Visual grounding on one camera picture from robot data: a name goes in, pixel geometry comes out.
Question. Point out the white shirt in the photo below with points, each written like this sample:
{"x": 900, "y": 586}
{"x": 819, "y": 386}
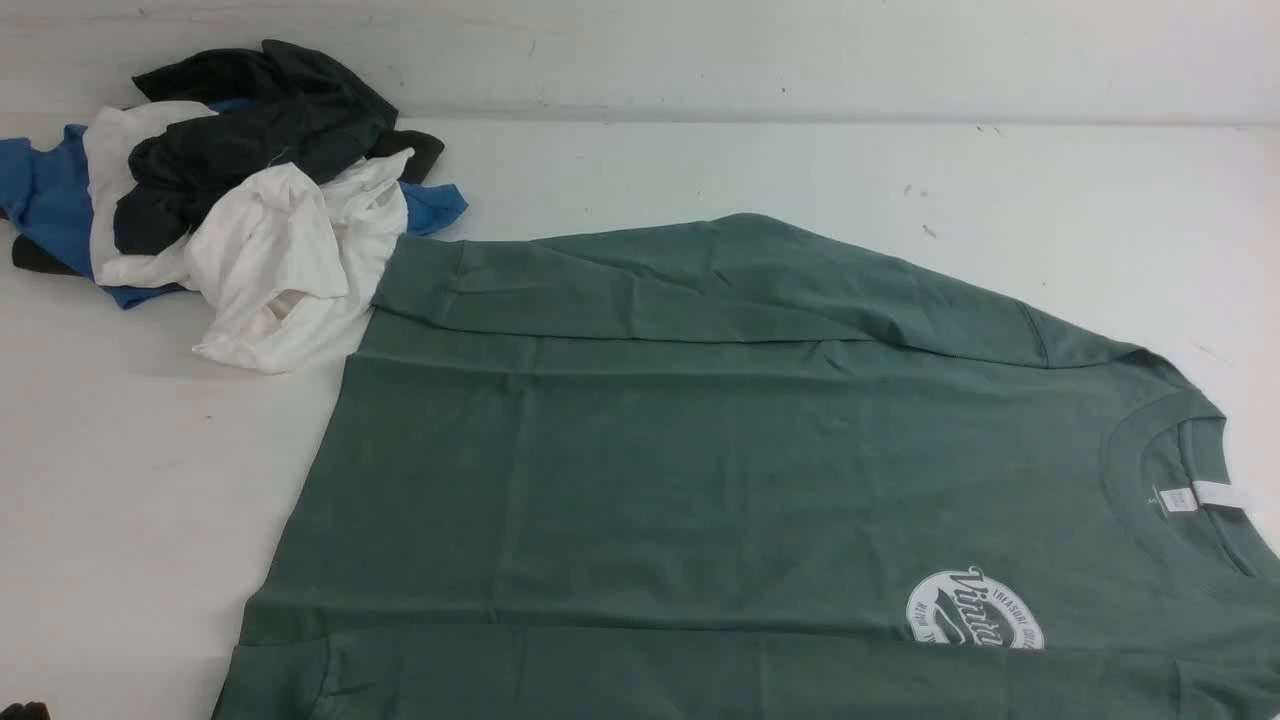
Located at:
{"x": 286, "y": 264}

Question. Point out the green long sleeve shirt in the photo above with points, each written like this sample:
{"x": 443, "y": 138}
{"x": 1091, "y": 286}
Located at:
{"x": 736, "y": 470}

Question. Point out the blue shirt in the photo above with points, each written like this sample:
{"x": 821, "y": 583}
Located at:
{"x": 277, "y": 241}

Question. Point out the dark grey shirt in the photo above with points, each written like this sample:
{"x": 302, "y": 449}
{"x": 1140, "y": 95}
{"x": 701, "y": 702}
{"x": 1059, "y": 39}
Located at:
{"x": 290, "y": 105}

